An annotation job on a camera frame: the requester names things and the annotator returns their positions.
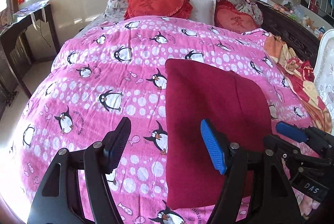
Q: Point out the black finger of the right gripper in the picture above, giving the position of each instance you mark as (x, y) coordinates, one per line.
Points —
(293, 153)

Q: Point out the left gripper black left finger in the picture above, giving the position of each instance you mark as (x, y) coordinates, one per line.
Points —
(58, 198)

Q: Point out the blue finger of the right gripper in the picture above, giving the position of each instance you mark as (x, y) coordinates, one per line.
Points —
(292, 132)

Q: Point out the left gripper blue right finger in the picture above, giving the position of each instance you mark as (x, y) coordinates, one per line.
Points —
(272, 198)

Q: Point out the dark red fleece garment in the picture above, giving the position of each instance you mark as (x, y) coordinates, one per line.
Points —
(207, 109)

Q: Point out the person's right hand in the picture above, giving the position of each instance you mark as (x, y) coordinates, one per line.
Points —
(306, 204)

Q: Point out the orange red floral quilt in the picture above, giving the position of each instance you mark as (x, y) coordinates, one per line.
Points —
(300, 77)

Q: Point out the dark carved wooden headboard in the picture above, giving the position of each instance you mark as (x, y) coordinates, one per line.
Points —
(304, 43)

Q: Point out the clutter of items on shelf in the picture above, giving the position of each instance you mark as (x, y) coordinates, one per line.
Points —
(301, 15)

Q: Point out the pink penguin blanket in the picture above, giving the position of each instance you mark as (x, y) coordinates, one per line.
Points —
(117, 69)

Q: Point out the white square pillow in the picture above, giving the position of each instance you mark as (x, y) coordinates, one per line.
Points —
(203, 11)

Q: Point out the dark wooden lattice door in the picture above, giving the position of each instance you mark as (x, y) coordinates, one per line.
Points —
(8, 94)

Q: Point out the dark wooden desk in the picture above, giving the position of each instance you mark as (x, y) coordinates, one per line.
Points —
(29, 16)

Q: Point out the large red heart pillow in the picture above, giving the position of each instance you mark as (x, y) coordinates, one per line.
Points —
(163, 8)

